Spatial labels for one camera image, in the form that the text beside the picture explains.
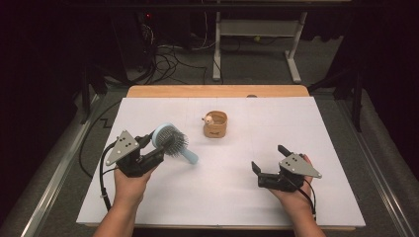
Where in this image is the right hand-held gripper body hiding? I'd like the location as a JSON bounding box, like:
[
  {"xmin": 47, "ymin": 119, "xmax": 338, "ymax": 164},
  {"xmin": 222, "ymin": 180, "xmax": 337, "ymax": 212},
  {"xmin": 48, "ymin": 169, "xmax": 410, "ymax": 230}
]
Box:
[{"xmin": 257, "ymin": 152, "xmax": 323, "ymax": 194}]

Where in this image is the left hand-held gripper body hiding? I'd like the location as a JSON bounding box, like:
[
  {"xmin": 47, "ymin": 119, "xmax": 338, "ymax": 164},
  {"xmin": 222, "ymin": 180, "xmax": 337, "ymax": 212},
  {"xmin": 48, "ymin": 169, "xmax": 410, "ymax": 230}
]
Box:
[{"xmin": 105, "ymin": 129, "xmax": 165, "ymax": 179}]

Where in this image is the light blue hairbrush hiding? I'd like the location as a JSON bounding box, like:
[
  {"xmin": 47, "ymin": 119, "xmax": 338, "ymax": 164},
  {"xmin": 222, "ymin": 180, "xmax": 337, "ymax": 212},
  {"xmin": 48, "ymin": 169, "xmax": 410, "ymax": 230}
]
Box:
[{"xmin": 150, "ymin": 122, "xmax": 201, "ymax": 166}]

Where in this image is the person's right hand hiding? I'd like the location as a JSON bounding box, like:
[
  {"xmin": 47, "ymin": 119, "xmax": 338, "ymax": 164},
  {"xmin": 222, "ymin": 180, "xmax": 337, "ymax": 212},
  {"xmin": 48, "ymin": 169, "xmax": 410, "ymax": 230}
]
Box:
[{"xmin": 267, "ymin": 154, "xmax": 316, "ymax": 215}]

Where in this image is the white board table cover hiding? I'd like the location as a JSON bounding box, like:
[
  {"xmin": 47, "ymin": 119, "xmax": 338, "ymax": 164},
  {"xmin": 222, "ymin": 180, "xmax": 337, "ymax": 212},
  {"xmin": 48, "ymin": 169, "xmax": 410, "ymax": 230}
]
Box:
[{"xmin": 75, "ymin": 96, "xmax": 367, "ymax": 228}]

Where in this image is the round wooden cup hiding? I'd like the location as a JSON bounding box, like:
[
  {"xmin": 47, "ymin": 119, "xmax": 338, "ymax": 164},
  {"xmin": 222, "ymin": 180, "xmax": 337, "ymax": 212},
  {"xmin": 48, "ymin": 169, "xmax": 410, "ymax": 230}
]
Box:
[{"xmin": 202, "ymin": 110, "xmax": 229, "ymax": 139}]

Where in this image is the wooden table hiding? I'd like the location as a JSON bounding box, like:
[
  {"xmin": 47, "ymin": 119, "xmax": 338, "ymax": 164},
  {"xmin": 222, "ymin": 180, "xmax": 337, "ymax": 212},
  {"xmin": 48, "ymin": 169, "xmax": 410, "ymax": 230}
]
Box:
[{"xmin": 83, "ymin": 84, "xmax": 358, "ymax": 232}]

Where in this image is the black stand leg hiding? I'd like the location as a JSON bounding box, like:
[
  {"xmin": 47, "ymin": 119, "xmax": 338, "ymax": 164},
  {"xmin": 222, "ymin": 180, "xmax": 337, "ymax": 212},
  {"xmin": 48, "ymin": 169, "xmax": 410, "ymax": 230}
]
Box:
[
  {"xmin": 79, "ymin": 62, "xmax": 109, "ymax": 125},
  {"xmin": 307, "ymin": 63, "xmax": 368, "ymax": 133}
]

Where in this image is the black computer tower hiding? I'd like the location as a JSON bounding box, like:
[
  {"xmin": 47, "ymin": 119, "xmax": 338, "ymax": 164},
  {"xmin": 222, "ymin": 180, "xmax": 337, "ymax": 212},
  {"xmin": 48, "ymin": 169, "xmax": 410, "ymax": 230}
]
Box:
[{"xmin": 109, "ymin": 11, "xmax": 156, "ymax": 83}]

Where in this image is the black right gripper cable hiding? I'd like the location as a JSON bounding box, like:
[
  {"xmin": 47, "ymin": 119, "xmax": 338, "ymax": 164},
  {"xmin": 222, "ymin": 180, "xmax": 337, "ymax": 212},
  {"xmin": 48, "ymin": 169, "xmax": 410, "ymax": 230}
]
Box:
[{"xmin": 289, "ymin": 176, "xmax": 318, "ymax": 221}]

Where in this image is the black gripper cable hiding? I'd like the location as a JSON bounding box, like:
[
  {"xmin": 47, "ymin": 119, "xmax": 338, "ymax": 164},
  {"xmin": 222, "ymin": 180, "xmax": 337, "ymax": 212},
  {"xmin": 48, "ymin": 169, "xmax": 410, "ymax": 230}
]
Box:
[
  {"xmin": 289, "ymin": 176, "xmax": 318, "ymax": 221},
  {"xmin": 99, "ymin": 140, "xmax": 121, "ymax": 212}
]

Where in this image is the black floor cable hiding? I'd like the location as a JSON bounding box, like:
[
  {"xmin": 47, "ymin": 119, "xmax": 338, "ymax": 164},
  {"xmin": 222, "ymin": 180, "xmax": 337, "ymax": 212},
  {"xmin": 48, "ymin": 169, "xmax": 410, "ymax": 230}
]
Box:
[{"xmin": 78, "ymin": 98, "xmax": 124, "ymax": 179}]

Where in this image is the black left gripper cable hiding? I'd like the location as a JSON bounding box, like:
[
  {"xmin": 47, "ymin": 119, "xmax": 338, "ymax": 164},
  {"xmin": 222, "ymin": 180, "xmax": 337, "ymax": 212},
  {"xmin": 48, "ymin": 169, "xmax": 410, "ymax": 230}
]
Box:
[{"xmin": 99, "ymin": 140, "xmax": 121, "ymax": 212}]

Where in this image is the aluminium floor rail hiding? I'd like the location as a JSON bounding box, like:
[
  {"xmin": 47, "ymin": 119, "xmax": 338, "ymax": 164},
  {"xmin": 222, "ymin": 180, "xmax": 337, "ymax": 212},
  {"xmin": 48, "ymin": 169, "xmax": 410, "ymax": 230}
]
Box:
[
  {"xmin": 335, "ymin": 98, "xmax": 417, "ymax": 237},
  {"xmin": 18, "ymin": 94, "xmax": 102, "ymax": 237}
]

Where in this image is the bundle of floor cables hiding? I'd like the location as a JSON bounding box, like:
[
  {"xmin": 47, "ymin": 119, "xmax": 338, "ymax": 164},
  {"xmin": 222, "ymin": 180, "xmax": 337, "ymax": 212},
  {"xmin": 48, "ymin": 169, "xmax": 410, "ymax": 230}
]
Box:
[{"xmin": 136, "ymin": 40, "xmax": 211, "ymax": 86}]

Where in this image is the white metal desk frame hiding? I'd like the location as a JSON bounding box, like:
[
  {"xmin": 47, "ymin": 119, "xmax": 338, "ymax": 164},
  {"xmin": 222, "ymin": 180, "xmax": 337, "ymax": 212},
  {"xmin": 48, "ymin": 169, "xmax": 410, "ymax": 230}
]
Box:
[{"xmin": 211, "ymin": 11, "xmax": 309, "ymax": 85}]

